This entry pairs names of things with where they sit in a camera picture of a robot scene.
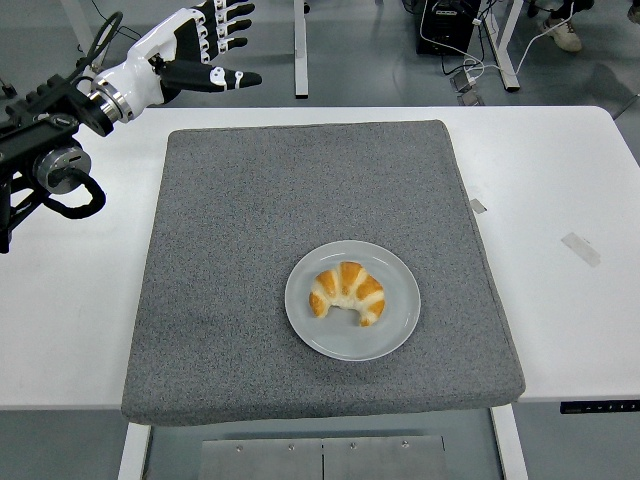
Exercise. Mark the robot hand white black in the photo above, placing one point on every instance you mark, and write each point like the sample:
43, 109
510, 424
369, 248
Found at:
142, 75

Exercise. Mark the croissant bread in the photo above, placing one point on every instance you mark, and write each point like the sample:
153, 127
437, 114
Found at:
350, 286

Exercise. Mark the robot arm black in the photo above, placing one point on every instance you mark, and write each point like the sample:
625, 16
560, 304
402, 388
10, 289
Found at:
30, 132

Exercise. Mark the light grey round plate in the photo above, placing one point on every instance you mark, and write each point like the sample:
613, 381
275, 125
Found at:
400, 320

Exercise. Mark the grey metal plate with screws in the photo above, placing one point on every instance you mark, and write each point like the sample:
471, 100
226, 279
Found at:
320, 460

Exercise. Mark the white background desk leg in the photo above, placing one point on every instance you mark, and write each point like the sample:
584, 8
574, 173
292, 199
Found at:
75, 15
299, 50
505, 55

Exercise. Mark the black chair caster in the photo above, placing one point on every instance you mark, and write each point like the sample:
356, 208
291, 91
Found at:
6, 90

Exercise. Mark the grey fabric mat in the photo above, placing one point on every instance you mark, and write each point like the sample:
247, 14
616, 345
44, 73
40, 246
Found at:
310, 190

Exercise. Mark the black computer case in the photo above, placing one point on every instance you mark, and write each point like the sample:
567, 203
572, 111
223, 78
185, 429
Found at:
445, 27

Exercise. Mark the grey foot pedal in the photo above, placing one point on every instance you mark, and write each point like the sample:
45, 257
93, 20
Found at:
462, 81
471, 98

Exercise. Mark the small clear tape piece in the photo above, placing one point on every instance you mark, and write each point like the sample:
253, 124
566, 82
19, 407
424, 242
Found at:
478, 205

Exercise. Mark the white table leg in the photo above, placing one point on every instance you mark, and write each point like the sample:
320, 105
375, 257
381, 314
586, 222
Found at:
510, 445
134, 452

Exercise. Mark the person's foot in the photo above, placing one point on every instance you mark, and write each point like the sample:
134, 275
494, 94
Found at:
562, 32
634, 10

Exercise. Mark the long clear tape piece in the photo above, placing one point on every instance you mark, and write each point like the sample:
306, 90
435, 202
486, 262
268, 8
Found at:
580, 248

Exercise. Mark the black table control panel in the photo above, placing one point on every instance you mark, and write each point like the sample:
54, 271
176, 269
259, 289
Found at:
600, 407

